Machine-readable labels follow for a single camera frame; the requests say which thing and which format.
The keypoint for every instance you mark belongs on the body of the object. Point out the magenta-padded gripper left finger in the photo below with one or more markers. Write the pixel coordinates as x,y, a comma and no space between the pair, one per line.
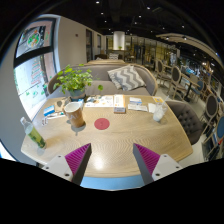
75,160

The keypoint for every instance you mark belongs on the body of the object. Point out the clear plastic cup with straw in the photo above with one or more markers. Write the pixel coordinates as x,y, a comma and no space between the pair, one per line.
159,112

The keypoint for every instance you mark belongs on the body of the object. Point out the white printed pamphlet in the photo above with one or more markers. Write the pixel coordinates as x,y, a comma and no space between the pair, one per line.
137,107

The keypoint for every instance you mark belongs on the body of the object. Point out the grey zigzag striped pillow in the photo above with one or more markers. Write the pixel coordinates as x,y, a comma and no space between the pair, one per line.
128,78

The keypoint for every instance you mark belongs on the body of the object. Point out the flat round red coaster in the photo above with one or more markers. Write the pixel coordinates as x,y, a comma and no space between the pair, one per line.
102,124

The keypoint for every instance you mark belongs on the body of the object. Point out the grey tufted armchair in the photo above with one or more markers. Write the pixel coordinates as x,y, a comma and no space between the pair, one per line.
186,120

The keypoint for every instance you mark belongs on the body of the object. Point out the white round column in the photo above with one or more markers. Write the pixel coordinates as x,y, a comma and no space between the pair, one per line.
119,40

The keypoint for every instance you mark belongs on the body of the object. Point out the white and orange box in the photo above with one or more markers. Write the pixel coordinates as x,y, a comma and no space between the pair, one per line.
119,103

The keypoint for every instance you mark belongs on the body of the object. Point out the small blue box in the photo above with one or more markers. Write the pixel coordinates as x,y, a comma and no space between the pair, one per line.
49,110

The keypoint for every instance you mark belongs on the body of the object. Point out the clear bottle with green label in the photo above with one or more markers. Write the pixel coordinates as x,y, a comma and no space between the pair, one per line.
36,136

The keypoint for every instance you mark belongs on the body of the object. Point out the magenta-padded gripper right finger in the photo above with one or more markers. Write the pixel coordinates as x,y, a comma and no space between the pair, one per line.
150,160

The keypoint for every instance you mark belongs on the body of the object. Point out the group of dining chairs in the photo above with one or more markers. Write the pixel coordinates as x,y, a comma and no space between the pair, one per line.
176,78

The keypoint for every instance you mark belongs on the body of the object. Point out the yellow card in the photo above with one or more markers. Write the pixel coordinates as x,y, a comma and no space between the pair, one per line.
158,99

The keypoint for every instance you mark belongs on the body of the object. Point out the green potted plant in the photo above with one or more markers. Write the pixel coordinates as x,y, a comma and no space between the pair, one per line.
73,80

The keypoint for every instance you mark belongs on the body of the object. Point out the window with festive stickers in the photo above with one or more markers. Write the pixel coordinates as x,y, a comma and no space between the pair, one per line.
33,76

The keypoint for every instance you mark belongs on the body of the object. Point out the small blister pack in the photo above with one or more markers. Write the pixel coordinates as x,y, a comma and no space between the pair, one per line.
44,121

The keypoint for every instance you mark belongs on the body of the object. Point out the printed picture leaflet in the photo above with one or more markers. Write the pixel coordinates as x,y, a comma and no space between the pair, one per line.
100,101

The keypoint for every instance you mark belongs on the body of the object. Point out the flat blue and white box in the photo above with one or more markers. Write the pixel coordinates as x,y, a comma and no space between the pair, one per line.
135,100

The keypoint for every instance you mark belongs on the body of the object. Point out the white paper napkin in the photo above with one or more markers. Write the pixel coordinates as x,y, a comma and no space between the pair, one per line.
151,107

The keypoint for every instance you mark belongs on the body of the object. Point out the brown mug with white inside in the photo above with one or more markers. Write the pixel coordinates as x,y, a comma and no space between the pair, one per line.
75,115

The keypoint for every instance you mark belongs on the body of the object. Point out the grey curved sofa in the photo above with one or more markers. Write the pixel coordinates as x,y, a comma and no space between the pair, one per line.
100,71

